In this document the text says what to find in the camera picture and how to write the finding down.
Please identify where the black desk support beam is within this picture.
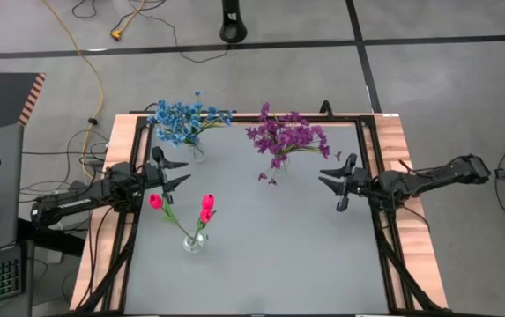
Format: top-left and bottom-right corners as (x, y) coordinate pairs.
(16, 217), (86, 257)

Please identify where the black floor cable loop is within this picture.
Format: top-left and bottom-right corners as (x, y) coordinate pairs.
(71, 0), (99, 19)

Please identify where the black aluminium table frame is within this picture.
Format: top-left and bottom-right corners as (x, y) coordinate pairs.
(71, 112), (449, 316)

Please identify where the blue artificial flower bunch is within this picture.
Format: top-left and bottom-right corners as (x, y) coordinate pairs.
(147, 99), (182, 146)
(189, 91), (234, 133)
(163, 103), (204, 149)

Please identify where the black mat orange striped edge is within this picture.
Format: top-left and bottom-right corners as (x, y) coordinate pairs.
(0, 71), (48, 136)

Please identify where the red artificial tulip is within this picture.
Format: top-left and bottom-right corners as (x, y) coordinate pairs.
(148, 193), (197, 246)
(189, 194), (216, 247)
(189, 208), (218, 247)

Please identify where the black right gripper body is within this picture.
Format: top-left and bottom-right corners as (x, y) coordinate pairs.
(336, 153), (382, 213)

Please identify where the yellow extension cable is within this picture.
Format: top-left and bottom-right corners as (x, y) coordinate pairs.
(42, 0), (106, 180)

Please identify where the purple artificial flower bunch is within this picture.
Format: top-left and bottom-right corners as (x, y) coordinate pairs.
(286, 112), (344, 160)
(256, 127), (319, 186)
(245, 102), (288, 155)

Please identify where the black round stand base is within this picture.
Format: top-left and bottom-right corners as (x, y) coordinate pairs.
(219, 0), (249, 44)

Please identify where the grey table mat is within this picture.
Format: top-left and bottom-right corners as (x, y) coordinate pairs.
(123, 122), (390, 314)

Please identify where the thin black floor cable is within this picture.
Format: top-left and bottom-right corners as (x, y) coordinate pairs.
(119, 0), (230, 63)

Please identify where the grey side desk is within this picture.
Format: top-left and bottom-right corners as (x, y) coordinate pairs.
(0, 122), (35, 317)

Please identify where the yellow cable with plug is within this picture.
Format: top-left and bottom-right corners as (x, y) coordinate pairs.
(109, 0), (146, 41)

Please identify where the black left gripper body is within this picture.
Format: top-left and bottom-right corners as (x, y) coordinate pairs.
(141, 145), (175, 206)

